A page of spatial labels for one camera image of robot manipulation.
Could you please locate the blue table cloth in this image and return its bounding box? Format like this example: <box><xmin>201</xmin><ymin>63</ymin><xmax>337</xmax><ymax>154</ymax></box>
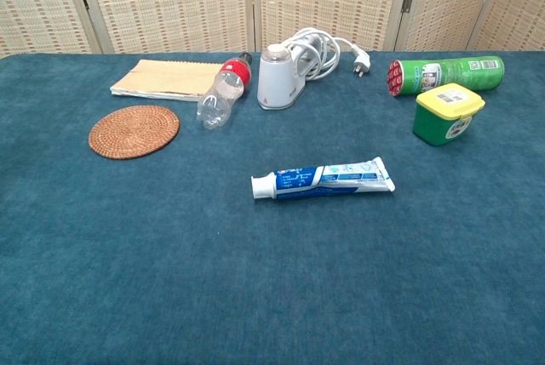
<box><xmin>0</xmin><ymin>50</ymin><xmax>545</xmax><ymax>365</ymax></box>

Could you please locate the white power cord with plug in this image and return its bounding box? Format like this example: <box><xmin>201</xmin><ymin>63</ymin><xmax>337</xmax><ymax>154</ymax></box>
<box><xmin>283</xmin><ymin>27</ymin><xmax>372</xmax><ymax>82</ymax></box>

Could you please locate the empty red label plastic bottle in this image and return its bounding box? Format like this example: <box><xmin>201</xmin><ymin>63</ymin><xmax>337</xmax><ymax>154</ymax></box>
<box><xmin>196</xmin><ymin>52</ymin><xmax>253</xmax><ymax>130</ymax></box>

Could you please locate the round woven rattan coaster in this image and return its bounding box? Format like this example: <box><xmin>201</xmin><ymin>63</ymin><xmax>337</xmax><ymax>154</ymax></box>
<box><xmin>88</xmin><ymin>105</ymin><xmax>181</xmax><ymax>161</ymax></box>

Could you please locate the blue white toothpaste tube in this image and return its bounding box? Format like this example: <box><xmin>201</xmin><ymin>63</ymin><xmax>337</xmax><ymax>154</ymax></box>
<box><xmin>250</xmin><ymin>156</ymin><xmax>397</xmax><ymax>201</ymax></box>

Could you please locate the green box with yellow lid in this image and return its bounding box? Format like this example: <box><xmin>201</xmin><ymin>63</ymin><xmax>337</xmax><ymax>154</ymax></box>
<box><xmin>411</xmin><ymin>83</ymin><xmax>486</xmax><ymax>147</ymax></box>

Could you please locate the tan spiral notebook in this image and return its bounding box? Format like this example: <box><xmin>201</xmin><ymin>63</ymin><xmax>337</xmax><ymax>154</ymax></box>
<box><xmin>109</xmin><ymin>59</ymin><xmax>225</xmax><ymax>102</ymax></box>

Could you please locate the green cylindrical snack can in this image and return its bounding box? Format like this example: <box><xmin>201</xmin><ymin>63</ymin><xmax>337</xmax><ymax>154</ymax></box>
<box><xmin>386</xmin><ymin>55</ymin><xmax>506</xmax><ymax>100</ymax></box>

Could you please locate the white handheld garment steamer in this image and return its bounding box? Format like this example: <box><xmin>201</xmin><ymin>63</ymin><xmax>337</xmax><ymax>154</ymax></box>
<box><xmin>256</xmin><ymin>41</ymin><xmax>318</xmax><ymax>111</ymax></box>

